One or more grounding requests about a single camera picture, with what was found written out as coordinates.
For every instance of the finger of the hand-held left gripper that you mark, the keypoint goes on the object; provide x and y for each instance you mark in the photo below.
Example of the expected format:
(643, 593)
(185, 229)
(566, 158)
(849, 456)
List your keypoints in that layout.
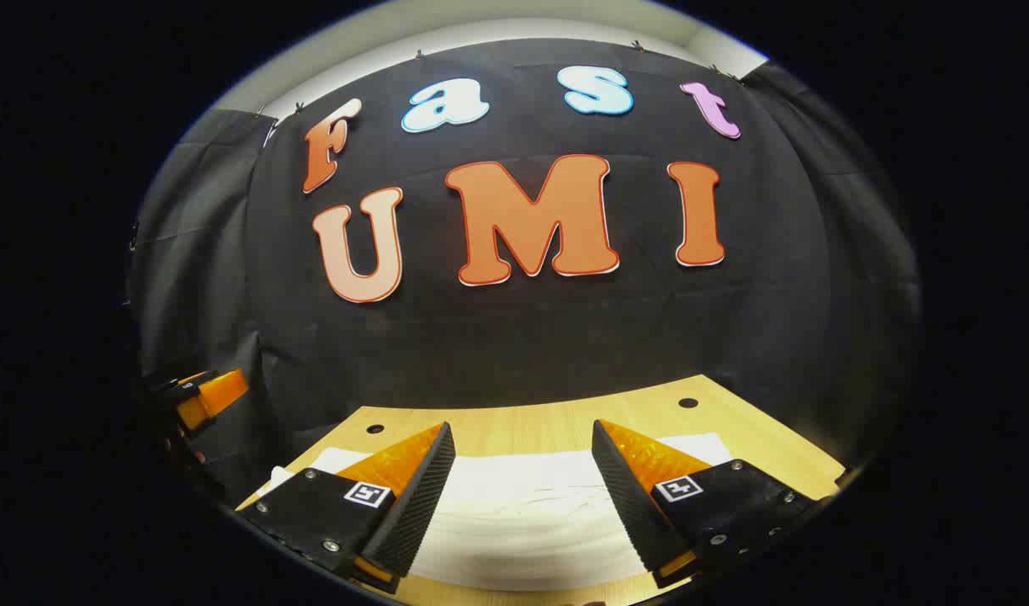
(220, 391)

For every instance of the white jeans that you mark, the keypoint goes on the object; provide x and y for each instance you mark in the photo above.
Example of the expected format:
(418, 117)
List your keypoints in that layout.
(522, 522)

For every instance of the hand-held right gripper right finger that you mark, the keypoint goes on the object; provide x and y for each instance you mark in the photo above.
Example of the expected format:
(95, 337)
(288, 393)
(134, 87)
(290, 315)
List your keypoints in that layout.
(628, 505)

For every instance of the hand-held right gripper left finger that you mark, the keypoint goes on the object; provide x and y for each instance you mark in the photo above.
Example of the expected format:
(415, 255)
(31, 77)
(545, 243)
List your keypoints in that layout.
(417, 505)

